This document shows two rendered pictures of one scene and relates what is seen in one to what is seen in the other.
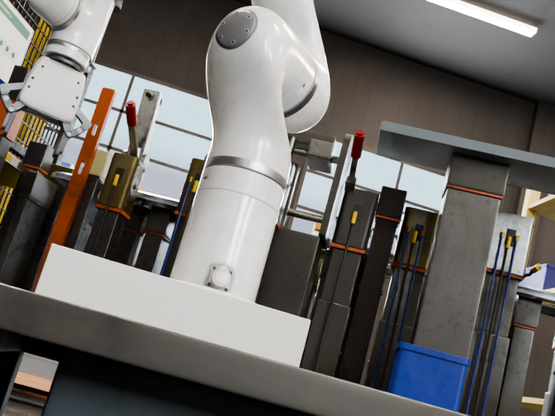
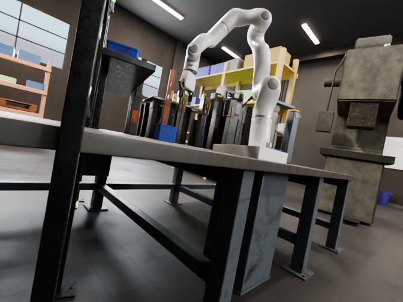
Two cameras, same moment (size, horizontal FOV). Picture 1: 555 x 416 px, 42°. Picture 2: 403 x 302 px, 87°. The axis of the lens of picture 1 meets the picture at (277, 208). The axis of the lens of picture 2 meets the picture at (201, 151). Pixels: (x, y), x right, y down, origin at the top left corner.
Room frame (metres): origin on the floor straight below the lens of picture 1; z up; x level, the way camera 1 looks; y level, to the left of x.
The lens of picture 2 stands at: (0.17, 1.08, 0.71)
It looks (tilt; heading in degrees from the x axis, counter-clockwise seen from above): 1 degrees down; 323
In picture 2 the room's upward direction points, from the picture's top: 11 degrees clockwise
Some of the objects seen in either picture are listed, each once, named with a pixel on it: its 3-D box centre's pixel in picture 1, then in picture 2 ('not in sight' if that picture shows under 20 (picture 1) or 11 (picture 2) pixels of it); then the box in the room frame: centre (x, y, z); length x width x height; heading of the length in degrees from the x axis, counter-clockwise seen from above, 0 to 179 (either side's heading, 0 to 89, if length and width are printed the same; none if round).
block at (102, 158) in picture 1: (78, 229); (166, 115); (1.58, 0.40, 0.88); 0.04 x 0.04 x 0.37; 81
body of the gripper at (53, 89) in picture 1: (54, 88); (188, 80); (1.27, 0.45, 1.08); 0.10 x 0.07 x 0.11; 113
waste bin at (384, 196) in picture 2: not in sight; (383, 197); (1.88, -6.97, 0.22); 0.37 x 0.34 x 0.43; 7
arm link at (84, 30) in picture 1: (81, 21); (192, 56); (1.28, 0.45, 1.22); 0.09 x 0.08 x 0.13; 148
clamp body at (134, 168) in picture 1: (101, 236); (179, 118); (1.51, 0.33, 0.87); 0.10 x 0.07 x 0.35; 171
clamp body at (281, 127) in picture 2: not in sight; (282, 143); (1.35, -0.71, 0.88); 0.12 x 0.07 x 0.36; 171
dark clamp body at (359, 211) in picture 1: (339, 286); (237, 130); (1.40, -0.16, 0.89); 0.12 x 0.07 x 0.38; 171
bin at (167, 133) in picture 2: not in sight; (165, 133); (1.28, 0.54, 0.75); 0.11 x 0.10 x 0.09; 81
